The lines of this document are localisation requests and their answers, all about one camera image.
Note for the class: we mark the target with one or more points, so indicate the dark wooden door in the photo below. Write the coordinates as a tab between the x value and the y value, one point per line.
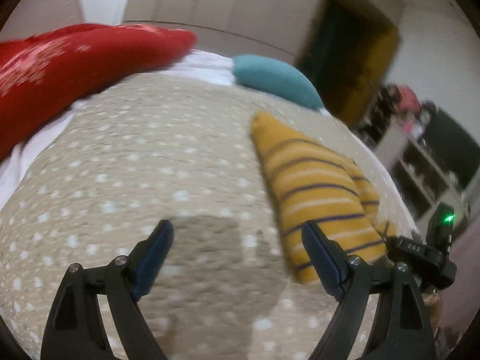
346	55

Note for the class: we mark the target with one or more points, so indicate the white fleece blanket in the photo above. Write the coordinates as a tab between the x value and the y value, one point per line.
198	64

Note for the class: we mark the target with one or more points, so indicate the yellow striped knit sweater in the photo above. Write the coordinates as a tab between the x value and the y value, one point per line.
309	181

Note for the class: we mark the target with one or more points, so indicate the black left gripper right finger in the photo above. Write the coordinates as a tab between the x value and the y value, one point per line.
401	326

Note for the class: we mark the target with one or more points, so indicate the white open shelf unit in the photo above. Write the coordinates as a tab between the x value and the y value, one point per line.
422	184

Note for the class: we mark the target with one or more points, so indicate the white wardrobe doors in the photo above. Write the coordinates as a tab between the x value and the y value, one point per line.
274	28

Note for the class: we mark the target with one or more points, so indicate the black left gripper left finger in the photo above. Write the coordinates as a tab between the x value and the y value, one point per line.
75	330

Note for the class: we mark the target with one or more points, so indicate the teal pillow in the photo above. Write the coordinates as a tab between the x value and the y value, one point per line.
276	77

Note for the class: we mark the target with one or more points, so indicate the pink clothes pile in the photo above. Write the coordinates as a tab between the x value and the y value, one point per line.
408	101

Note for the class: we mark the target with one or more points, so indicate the pink upholstered headboard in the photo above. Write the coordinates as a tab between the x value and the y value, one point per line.
33	17

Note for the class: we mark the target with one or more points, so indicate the red patterned duvet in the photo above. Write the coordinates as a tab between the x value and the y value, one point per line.
43	74

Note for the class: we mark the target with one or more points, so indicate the beige dotted quilt bedspread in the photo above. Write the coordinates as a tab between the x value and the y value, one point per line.
159	147

